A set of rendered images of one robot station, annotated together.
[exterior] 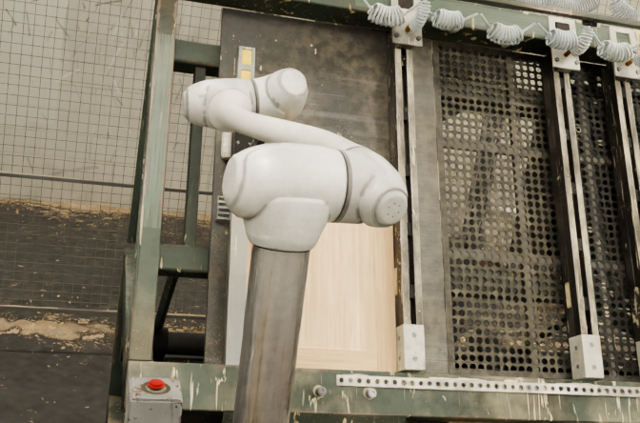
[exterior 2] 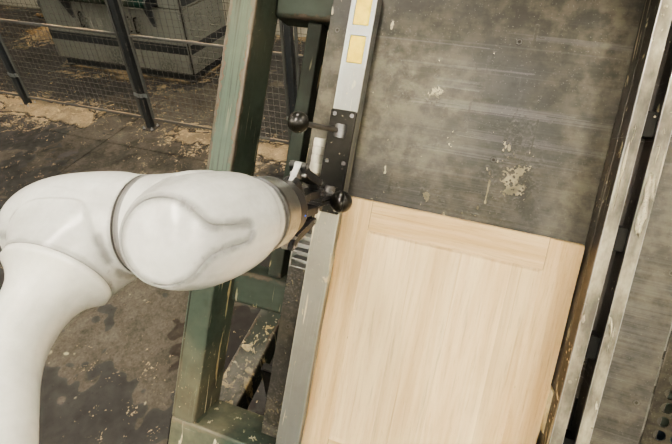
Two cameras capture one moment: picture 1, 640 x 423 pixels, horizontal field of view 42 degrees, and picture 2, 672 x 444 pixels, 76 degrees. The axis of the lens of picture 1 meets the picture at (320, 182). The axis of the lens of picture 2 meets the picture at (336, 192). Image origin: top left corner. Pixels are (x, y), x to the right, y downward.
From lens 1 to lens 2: 180 cm
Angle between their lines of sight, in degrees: 40
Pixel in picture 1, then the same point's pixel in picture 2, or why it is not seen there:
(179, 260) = (256, 295)
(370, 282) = (501, 397)
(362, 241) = (503, 333)
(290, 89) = (144, 266)
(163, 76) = (236, 53)
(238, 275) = (303, 349)
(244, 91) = (66, 244)
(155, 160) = not seen: hidden behind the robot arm
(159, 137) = (223, 147)
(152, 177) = not seen: hidden behind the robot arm
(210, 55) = (327, 4)
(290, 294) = not seen: outside the picture
